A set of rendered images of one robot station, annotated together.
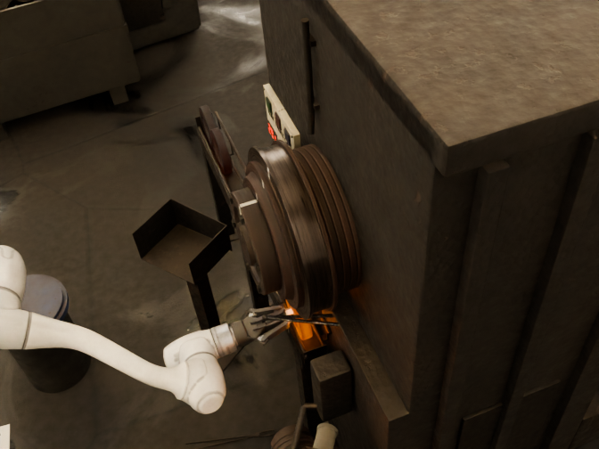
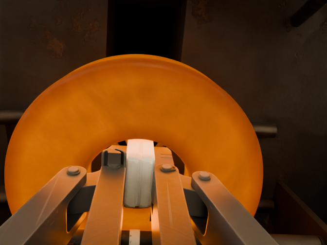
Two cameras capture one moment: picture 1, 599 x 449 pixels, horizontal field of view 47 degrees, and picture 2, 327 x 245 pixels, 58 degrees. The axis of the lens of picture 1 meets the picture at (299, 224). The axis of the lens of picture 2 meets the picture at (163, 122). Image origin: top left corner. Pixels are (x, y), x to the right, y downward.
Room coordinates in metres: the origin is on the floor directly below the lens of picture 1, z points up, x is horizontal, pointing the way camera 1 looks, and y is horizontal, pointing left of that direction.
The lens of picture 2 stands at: (1.17, 0.20, 0.82)
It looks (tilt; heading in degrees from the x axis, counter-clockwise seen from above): 15 degrees down; 281
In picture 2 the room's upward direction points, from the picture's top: 5 degrees clockwise
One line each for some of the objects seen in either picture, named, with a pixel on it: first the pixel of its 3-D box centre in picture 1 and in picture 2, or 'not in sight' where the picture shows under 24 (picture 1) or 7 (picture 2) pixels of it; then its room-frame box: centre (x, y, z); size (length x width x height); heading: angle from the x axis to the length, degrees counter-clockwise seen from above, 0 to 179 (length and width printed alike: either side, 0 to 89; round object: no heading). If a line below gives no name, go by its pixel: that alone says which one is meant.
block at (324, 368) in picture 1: (332, 386); not in sight; (0.99, -0.05, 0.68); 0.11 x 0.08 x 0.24; 106
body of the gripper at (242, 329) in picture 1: (248, 330); not in sight; (1.17, 0.18, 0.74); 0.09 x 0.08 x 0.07; 106
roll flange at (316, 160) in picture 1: (317, 221); not in sight; (1.24, -0.05, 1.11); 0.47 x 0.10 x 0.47; 16
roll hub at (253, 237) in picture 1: (253, 241); not in sight; (1.19, 0.12, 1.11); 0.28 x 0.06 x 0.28; 16
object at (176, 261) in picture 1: (197, 292); not in sight; (1.64, 0.42, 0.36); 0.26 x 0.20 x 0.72; 51
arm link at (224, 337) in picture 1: (225, 338); not in sight; (1.15, 0.25, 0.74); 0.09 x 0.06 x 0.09; 16
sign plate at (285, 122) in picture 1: (283, 133); not in sight; (1.57, 0.02, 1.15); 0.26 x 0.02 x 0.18; 16
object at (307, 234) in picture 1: (288, 230); not in sight; (1.22, 0.03, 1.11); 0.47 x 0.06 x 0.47; 16
